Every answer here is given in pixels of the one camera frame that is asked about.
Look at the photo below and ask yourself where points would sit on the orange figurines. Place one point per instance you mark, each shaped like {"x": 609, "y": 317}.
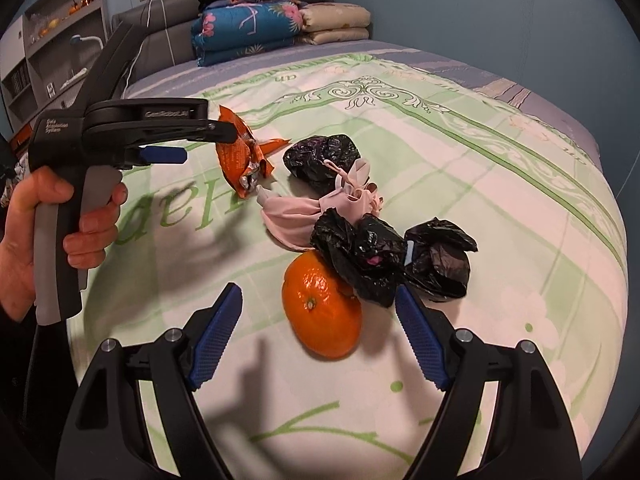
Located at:
{"x": 82, "y": 2}

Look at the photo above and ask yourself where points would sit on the black plastic bag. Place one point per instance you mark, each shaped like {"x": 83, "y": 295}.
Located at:
{"x": 440, "y": 265}
{"x": 370, "y": 260}
{"x": 315, "y": 157}

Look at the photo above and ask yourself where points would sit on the small white remote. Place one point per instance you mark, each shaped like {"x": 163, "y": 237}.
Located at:
{"x": 50, "y": 90}

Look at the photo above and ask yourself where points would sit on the orange tangerine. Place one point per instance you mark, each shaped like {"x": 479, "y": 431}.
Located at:
{"x": 320, "y": 310}

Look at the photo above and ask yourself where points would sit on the blue floral folded quilt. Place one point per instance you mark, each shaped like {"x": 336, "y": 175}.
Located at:
{"x": 245, "y": 30}

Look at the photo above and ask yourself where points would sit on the beige folded quilt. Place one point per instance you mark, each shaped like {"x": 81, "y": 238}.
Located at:
{"x": 335, "y": 22}

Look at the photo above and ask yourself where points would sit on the green printed blanket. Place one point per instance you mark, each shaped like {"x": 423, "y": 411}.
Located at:
{"x": 500, "y": 185}

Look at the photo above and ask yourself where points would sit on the orange snack wrapper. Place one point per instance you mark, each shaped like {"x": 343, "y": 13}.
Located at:
{"x": 232, "y": 160}

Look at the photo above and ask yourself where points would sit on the person's left hand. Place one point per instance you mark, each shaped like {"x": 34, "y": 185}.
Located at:
{"x": 20, "y": 250}

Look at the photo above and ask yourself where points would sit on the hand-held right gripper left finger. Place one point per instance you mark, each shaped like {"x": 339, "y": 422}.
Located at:
{"x": 215, "y": 340}

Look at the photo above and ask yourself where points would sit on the person's left forearm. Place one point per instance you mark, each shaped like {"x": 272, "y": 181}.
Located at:
{"x": 22, "y": 370}

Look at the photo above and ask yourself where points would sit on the bed with striped sheet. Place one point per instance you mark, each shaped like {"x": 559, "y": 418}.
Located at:
{"x": 450, "y": 60}

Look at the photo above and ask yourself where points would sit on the pink plastic bag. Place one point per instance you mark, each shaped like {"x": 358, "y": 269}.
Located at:
{"x": 295, "y": 215}

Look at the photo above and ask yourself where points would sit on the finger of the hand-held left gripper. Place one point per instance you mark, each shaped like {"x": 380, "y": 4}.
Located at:
{"x": 215, "y": 132}
{"x": 165, "y": 155}

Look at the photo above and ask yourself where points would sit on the grey bed headboard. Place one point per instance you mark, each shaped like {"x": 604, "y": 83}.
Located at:
{"x": 170, "y": 25}

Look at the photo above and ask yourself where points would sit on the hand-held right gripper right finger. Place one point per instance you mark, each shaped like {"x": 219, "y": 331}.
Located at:
{"x": 420, "y": 340}

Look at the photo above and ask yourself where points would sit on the grey shelf unit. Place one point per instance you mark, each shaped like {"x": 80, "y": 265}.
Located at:
{"x": 50, "y": 5}

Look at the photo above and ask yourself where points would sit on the orange fruit ornament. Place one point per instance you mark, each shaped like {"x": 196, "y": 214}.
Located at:
{"x": 50, "y": 25}

